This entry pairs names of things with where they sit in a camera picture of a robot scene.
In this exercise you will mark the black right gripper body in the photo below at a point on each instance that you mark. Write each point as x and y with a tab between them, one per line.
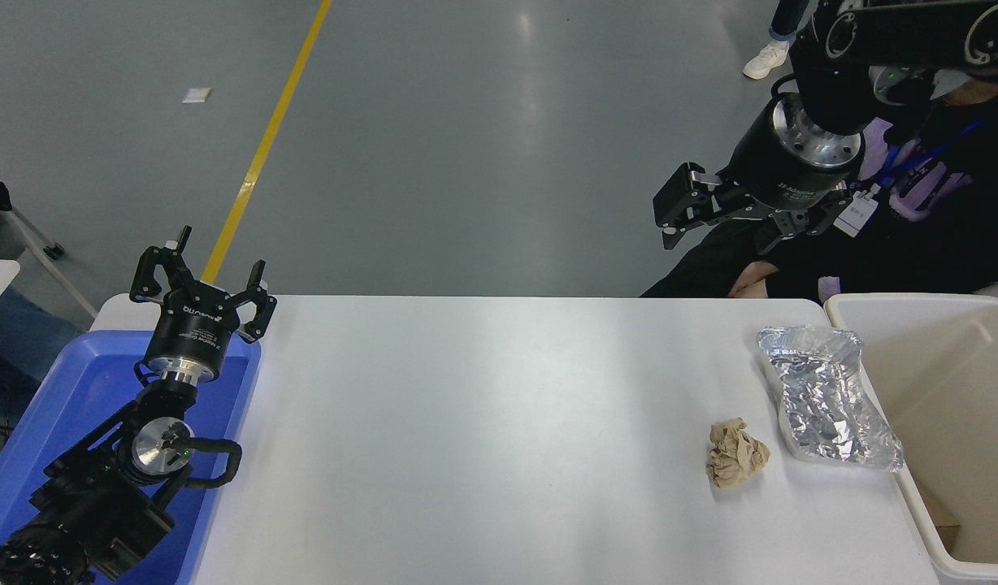
759	172

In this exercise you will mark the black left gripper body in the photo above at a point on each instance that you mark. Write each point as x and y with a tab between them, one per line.
192	333

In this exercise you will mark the silver foil tray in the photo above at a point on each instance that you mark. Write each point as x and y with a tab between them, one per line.
824	398

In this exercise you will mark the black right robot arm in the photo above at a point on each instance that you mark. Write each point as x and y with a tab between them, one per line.
832	89

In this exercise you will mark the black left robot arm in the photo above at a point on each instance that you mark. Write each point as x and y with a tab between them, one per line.
101	496

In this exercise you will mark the person's hand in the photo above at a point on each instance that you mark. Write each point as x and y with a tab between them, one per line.
751	283

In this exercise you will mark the grey metal wheeled leg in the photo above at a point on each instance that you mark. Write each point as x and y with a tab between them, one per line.
56	256

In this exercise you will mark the standing person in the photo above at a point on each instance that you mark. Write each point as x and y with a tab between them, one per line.
765	61

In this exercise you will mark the blue plastic tray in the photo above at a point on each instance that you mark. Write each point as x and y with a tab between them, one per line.
84	390

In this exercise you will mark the person at table edge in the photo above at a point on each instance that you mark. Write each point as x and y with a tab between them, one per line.
19	333

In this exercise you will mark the seated person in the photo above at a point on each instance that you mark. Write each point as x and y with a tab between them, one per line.
938	244

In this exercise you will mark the white paper scrap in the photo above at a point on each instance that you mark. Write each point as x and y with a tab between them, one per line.
196	95

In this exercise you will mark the large pale plastic bin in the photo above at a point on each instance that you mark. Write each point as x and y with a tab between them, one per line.
946	390

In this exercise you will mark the crumpled tan paper ball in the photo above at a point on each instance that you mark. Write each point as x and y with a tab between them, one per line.
736	455

